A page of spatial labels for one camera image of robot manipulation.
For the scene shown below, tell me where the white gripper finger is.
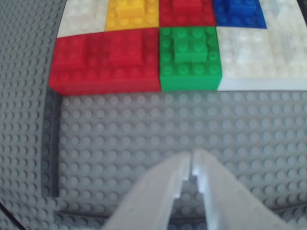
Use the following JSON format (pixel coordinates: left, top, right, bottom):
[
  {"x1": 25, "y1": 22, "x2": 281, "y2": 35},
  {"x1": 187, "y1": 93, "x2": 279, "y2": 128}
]
[
  {"x1": 193, "y1": 148, "x2": 297, "y2": 230},
  {"x1": 100, "y1": 149, "x2": 193, "y2": 230}
]

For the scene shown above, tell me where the red Lego cube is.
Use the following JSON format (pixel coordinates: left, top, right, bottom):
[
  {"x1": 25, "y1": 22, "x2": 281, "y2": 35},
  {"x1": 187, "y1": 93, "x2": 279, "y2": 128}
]
[
  {"x1": 158, "y1": 0, "x2": 217, "y2": 28},
  {"x1": 47, "y1": 32, "x2": 108, "y2": 96},
  {"x1": 105, "y1": 27, "x2": 162, "y2": 93}
]

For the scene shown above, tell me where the green Lego cube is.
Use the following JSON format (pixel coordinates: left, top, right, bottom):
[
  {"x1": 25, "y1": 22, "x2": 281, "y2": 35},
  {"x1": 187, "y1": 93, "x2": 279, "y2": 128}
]
[{"x1": 158, "y1": 25, "x2": 224, "y2": 92}]

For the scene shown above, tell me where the yellow Lego cube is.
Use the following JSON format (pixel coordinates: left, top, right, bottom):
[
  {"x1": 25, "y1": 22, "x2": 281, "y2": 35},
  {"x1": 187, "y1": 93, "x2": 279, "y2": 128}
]
[{"x1": 105, "y1": 0, "x2": 161, "y2": 32}]

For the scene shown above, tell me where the blue Lego cube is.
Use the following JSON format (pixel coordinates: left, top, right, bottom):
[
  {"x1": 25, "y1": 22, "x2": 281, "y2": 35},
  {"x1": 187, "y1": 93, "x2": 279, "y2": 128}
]
[{"x1": 212, "y1": 0, "x2": 268, "y2": 29}]

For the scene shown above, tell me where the gray Lego baseplate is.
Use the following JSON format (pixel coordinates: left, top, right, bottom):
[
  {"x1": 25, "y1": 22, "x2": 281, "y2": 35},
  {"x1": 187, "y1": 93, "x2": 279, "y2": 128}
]
[{"x1": 0, "y1": 0, "x2": 307, "y2": 230}]

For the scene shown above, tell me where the dark gray Lego frame strip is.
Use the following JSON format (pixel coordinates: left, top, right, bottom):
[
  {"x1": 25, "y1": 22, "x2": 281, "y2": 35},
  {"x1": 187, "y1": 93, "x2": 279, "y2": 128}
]
[
  {"x1": 42, "y1": 90, "x2": 62, "y2": 198},
  {"x1": 54, "y1": 202, "x2": 307, "y2": 230}
]

